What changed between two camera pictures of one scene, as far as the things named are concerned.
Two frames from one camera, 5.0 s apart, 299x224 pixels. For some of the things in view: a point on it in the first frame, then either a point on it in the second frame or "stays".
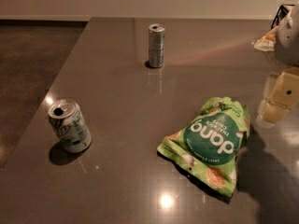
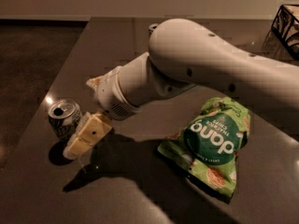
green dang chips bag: (207, 147) stays
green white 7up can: (70, 125) stays
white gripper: (288, 46) → (109, 96)
